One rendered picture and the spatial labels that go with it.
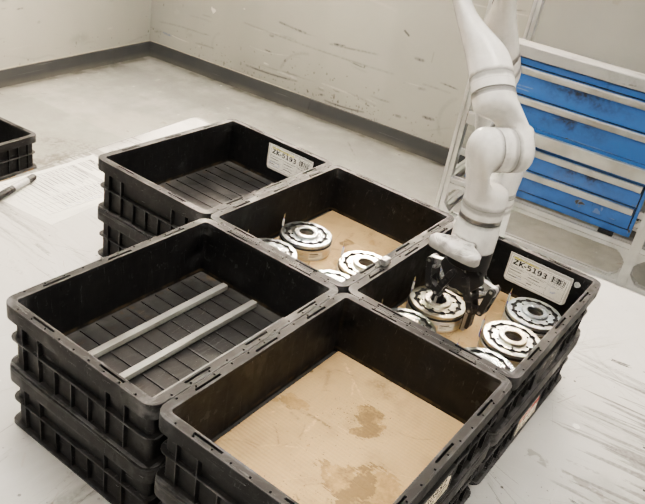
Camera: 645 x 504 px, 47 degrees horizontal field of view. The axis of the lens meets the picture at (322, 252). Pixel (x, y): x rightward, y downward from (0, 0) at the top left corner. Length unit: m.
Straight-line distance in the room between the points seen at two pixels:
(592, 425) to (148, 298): 0.82
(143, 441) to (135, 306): 0.33
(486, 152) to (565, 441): 0.54
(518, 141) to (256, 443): 0.59
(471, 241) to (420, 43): 3.08
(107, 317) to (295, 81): 3.57
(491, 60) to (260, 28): 3.62
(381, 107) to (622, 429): 3.19
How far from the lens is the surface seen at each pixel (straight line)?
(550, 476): 1.33
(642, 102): 3.08
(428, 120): 4.31
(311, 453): 1.04
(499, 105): 1.20
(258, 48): 4.80
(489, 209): 1.21
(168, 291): 1.31
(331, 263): 1.45
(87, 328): 1.22
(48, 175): 1.97
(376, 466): 1.05
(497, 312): 1.43
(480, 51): 1.23
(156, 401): 0.94
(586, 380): 1.58
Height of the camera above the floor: 1.56
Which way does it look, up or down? 30 degrees down
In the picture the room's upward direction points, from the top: 11 degrees clockwise
